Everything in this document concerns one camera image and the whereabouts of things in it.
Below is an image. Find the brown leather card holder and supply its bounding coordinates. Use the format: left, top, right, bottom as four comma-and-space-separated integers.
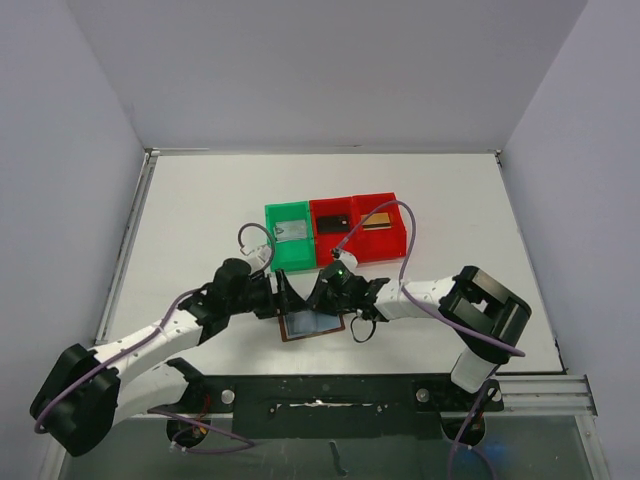
278, 310, 345, 342

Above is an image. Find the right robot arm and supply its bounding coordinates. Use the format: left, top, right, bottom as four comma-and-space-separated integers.
307, 261, 532, 393

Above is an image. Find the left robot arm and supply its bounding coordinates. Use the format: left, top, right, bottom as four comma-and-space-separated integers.
29, 258, 307, 456

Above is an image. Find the black card in bin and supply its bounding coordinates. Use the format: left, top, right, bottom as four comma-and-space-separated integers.
316, 215, 351, 235

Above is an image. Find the silver card in bin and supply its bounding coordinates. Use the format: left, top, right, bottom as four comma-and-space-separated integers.
273, 219, 308, 243

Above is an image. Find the gold card in bin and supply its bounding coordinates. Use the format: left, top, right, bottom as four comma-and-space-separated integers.
361, 212, 392, 231

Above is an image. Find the green plastic bin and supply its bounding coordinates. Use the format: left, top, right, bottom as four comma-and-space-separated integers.
264, 201, 317, 272

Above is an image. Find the red middle bin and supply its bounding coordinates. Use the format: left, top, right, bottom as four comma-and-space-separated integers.
309, 197, 357, 267

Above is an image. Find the red bin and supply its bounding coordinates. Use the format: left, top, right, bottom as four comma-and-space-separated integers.
351, 192, 407, 263
309, 197, 357, 267

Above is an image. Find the red right bin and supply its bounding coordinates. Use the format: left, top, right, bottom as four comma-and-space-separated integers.
351, 192, 407, 263

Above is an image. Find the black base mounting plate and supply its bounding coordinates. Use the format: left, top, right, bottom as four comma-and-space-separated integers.
150, 358, 504, 455

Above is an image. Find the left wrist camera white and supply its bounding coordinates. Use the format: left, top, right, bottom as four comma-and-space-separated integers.
243, 245, 273, 273

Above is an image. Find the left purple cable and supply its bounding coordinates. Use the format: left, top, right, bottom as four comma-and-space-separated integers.
33, 222, 276, 455

